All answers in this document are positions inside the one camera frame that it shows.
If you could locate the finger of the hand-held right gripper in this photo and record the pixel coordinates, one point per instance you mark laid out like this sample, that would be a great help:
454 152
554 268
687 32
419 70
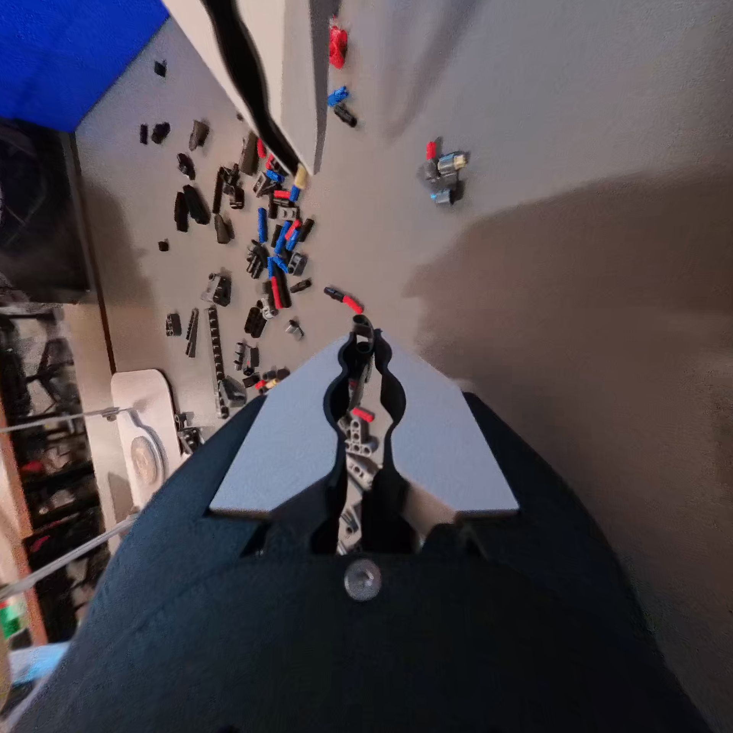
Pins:
197 28
286 68

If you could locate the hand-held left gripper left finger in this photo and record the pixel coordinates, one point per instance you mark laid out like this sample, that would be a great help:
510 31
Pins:
280 452

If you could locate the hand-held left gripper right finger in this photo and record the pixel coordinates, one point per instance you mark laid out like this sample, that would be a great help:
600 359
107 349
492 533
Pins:
452 458

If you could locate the small grey lego assembly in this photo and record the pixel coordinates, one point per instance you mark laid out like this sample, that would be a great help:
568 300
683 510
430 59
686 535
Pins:
444 172

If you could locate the red lego piece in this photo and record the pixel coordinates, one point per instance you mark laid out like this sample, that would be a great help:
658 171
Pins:
338 46

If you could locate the blue and black lego pin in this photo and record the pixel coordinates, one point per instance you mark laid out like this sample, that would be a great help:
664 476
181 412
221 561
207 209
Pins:
342 109

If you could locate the scattered lego pieces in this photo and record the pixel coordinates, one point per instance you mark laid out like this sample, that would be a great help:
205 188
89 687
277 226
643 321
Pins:
194 203

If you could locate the red and black lego pin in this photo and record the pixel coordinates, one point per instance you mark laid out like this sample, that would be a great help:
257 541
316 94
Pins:
343 296

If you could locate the blue plastic bin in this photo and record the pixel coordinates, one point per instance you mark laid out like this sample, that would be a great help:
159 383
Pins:
68 51

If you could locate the white rounded board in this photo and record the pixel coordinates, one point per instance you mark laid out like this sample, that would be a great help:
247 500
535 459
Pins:
143 412

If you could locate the printed cardboard box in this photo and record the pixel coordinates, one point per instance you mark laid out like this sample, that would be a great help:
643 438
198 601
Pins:
40 217

